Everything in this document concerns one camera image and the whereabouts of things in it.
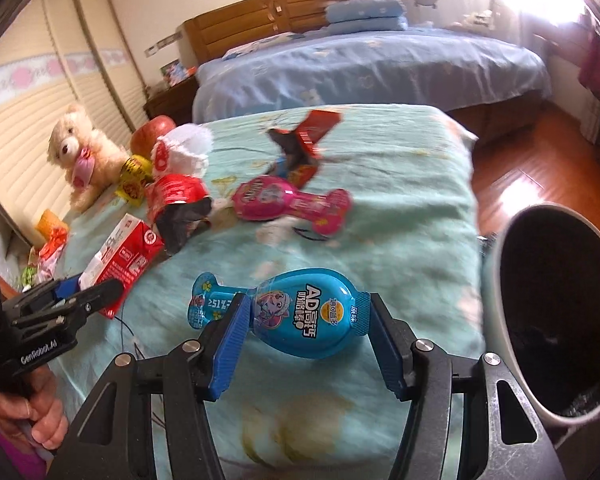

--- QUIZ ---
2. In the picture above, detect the white bed guard rail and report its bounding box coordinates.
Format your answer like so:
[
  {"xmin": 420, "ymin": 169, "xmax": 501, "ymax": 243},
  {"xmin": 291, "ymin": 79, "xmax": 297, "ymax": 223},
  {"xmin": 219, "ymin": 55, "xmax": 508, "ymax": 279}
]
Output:
[{"xmin": 401, "ymin": 0, "xmax": 524, "ymax": 44}]

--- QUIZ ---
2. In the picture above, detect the red white milk carton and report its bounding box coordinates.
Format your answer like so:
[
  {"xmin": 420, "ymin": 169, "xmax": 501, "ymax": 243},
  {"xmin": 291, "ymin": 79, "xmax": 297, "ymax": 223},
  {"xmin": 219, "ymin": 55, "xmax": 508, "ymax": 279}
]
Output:
[{"xmin": 79, "ymin": 214, "xmax": 164, "ymax": 320}]

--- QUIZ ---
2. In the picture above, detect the large bed with blue sheet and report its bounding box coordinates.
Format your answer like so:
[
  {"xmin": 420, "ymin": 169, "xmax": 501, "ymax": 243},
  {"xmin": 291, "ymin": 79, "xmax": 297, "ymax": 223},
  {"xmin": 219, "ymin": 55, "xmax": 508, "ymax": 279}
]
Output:
[{"xmin": 192, "ymin": 27, "xmax": 552, "ymax": 124}]

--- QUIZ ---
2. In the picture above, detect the blue AD milk bottle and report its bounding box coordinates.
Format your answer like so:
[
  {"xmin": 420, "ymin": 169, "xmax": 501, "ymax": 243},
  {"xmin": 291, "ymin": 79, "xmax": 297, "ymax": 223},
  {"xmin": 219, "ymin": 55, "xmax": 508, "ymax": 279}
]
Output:
[{"xmin": 187, "ymin": 268, "xmax": 370, "ymax": 360}]

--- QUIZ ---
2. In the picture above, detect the yellow snack bag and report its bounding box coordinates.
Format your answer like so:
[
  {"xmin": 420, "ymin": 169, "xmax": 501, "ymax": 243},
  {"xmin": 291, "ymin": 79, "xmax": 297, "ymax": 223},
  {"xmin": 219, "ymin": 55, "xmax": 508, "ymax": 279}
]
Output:
[{"xmin": 116, "ymin": 155, "xmax": 154, "ymax": 207}]

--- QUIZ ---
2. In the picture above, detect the white foam fruit net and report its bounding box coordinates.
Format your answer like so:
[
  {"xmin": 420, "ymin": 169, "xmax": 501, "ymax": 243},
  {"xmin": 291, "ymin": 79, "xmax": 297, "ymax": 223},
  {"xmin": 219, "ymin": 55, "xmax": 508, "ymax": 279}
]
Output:
[{"xmin": 151, "ymin": 124, "xmax": 213, "ymax": 179}]

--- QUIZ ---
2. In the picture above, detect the red black bag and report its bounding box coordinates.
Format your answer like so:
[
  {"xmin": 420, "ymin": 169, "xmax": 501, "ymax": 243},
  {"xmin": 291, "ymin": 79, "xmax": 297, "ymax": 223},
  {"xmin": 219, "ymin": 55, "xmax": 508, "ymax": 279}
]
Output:
[{"xmin": 145, "ymin": 174, "xmax": 212, "ymax": 256}]

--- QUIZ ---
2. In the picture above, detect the red torn snack wrapper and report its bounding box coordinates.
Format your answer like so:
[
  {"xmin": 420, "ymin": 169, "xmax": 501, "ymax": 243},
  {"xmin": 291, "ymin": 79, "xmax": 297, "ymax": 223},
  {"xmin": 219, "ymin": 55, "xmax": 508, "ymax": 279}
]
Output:
[{"xmin": 265, "ymin": 110, "xmax": 341, "ymax": 190}]

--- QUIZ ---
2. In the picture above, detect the wooden headboard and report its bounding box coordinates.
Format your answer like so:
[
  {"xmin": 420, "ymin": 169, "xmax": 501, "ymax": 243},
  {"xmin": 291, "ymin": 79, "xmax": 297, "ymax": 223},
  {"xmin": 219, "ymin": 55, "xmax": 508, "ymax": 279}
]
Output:
[{"xmin": 176, "ymin": 0, "xmax": 334, "ymax": 67}]

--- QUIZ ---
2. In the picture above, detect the framed photo on nightstand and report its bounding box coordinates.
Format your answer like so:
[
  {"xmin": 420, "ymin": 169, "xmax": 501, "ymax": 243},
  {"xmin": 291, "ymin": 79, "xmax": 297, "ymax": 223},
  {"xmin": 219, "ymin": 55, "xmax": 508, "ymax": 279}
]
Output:
[{"xmin": 160, "ymin": 60, "xmax": 189, "ymax": 88}]

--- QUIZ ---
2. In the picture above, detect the orange red gift trinket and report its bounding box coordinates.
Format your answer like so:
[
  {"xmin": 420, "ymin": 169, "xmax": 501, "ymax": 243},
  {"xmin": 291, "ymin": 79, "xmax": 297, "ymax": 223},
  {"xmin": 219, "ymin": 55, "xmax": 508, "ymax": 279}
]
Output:
[{"xmin": 22, "ymin": 209, "xmax": 70, "ymax": 286}]

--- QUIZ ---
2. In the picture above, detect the folded light blue quilt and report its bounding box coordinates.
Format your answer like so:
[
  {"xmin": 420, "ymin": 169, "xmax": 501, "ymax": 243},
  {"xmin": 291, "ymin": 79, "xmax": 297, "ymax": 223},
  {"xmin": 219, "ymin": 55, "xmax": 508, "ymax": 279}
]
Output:
[{"xmin": 324, "ymin": 0, "xmax": 408, "ymax": 35}]

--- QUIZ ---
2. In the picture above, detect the pink bone-shaped snack pack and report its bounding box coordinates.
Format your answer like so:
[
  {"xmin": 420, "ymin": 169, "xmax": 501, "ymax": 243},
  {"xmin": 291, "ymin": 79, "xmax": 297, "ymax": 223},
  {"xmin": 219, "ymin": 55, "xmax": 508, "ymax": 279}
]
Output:
[{"xmin": 232, "ymin": 174, "xmax": 352, "ymax": 240}]

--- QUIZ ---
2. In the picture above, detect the cream teddy bear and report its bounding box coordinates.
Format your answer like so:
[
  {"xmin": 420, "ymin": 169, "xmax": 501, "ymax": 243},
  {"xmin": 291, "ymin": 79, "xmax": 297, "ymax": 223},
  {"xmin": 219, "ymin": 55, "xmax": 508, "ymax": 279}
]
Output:
[{"xmin": 47, "ymin": 103, "xmax": 130, "ymax": 214}]

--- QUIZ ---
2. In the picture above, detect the wooden nightstand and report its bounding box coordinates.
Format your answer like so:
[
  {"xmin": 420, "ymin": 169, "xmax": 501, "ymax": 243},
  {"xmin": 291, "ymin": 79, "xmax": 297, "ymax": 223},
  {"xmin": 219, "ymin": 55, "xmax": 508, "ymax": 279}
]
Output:
[{"xmin": 144, "ymin": 76, "xmax": 199, "ymax": 126}]

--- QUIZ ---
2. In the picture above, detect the left hand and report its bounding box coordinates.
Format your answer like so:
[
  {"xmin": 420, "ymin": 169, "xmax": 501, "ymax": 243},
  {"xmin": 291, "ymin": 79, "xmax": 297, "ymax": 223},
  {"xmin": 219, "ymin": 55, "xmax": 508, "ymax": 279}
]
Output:
[{"xmin": 0, "ymin": 365, "xmax": 69, "ymax": 453}]

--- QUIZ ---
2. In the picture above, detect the red apple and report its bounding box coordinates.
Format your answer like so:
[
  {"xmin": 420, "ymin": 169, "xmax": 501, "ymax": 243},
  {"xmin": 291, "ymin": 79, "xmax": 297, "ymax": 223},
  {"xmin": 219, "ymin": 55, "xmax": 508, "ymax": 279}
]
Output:
[{"xmin": 130, "ymin": 115, "xmax": 176, "ymax": 159}]

